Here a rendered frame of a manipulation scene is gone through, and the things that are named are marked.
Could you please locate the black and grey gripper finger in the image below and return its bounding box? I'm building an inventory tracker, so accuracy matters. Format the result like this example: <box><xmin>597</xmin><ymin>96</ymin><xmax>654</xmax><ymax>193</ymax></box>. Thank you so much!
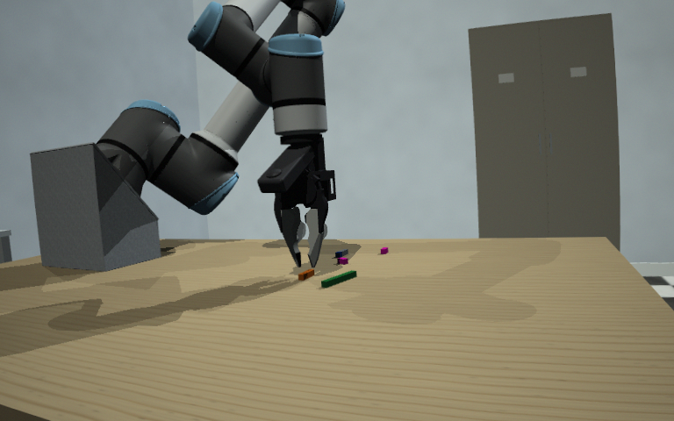
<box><xmin>305</xmin><ymin>189</ymin><xmax>328</xmax><ymax>268</ymax></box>
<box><xmin>274</xmin><ymin>193</ymin><xmax>306</xmax><ymax>268</ymax></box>

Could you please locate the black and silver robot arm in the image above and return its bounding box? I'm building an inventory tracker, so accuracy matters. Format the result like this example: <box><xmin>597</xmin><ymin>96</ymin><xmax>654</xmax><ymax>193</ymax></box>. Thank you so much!
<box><xmin>96</xmin><ymin>0</ymin><xmax>345</xmax><ymax>215</ymax></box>

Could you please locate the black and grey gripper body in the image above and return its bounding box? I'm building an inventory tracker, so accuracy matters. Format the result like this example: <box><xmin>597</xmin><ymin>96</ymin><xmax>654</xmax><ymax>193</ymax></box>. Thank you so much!
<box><xmin>277</xmin><ymin>133</ymin><xmax>336</xmax><ymax>209</ymax></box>

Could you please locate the green rod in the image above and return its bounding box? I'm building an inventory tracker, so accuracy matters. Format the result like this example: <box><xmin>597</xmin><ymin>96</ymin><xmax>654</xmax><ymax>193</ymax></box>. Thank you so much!
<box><xmin>321</xmin><ymin>270</ymin><xmax>356</xmax><ymax>288</ymax></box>

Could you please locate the orange rod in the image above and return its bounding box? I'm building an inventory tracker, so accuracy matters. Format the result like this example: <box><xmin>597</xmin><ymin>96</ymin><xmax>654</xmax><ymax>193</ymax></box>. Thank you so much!
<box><xmin>298</xmin><ymin>269</ymin><xmax>314</xmax><ymax>281</ymax></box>

